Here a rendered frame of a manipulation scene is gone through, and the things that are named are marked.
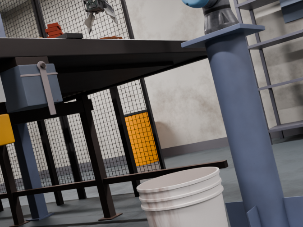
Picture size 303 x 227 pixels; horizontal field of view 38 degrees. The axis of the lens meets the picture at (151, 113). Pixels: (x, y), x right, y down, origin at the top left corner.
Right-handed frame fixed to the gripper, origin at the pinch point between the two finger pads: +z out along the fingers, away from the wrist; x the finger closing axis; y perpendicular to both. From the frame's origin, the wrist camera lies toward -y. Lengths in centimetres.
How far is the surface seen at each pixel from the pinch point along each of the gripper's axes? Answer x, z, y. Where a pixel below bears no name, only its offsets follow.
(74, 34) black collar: 14, 12, 55
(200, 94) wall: -58, 30, -381
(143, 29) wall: -120, -80, -397
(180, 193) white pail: 35, 70, 50
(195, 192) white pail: 40, 71, 48
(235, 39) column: 57, 22, 4
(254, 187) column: 51, 82, 6
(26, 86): 9, 27, 80
